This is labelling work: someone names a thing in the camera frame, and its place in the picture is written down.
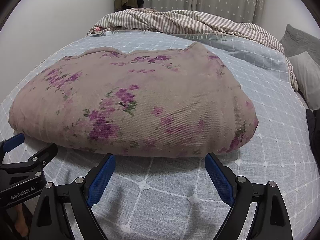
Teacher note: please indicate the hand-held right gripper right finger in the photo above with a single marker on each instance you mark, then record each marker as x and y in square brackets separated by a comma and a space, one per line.
[220, 177]

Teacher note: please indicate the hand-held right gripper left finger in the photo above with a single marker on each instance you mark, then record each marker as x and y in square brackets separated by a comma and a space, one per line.
[100, 181]

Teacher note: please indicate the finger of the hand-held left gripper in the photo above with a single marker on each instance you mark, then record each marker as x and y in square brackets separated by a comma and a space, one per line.
[37, 158]
[15, 140]

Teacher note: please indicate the floral padded jacket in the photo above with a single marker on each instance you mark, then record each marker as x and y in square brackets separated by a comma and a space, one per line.
[140, 105]

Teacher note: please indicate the light blue checked bed sheet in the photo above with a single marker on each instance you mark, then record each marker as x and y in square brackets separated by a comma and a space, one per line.
[265, 155]

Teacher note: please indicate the black cloth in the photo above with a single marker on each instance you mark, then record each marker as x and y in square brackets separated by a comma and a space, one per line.
[315, 130]

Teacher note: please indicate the grey pillow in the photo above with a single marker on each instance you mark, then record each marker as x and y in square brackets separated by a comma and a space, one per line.
[308, 75]

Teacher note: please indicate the grey quilted cushion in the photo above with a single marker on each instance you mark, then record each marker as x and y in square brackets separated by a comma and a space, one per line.
[297, 40]

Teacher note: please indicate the striped blanket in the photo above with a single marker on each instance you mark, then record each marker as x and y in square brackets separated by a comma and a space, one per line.
[187, 21]

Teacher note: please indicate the olive hanging garment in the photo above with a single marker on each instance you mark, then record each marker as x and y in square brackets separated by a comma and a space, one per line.
[126, 1]

